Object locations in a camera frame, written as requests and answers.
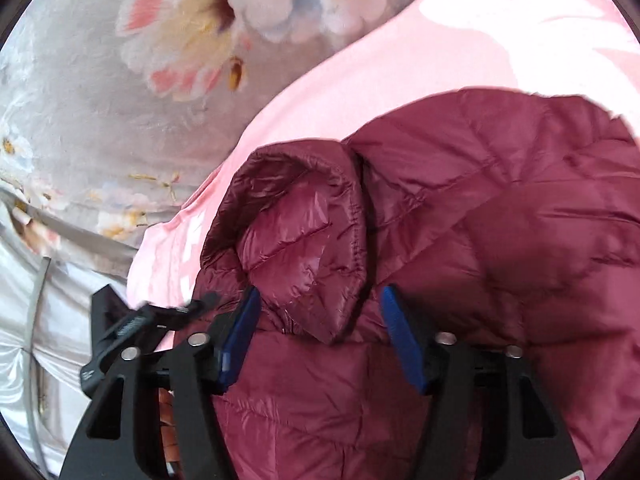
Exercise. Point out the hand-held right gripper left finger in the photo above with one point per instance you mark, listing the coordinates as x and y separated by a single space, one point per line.
240 335

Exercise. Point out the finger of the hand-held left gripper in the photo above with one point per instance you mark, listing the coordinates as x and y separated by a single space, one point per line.
150 317
107 310

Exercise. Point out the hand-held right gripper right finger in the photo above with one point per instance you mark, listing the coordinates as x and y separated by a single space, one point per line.
400 335

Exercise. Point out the maroon puffer jacket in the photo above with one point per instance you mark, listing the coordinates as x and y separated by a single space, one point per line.
475 210

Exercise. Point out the white satin curtain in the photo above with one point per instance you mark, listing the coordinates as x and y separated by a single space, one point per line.
65 310

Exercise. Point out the grey floral blanket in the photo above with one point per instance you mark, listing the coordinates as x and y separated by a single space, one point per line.
100 110

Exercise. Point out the pink printed blanket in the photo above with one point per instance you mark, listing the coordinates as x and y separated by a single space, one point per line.
400 50

